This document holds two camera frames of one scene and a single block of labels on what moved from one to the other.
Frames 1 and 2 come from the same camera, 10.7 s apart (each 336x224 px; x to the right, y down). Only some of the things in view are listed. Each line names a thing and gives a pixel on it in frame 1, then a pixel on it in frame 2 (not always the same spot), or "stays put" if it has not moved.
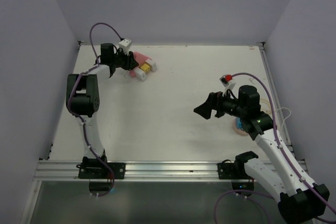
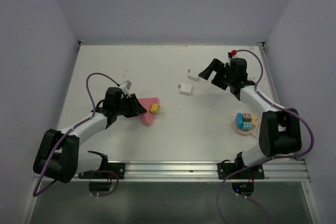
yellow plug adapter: (145, 67) -> (155, 108)
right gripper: (214, 102) -> (216, 65)
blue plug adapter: (239, 124) stays put
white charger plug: (140, 74) -> (192, 75)
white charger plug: (153, 65) -> (185, 88)
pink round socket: (238, 130) stays put
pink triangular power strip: (140, 59) -> (148, 117)
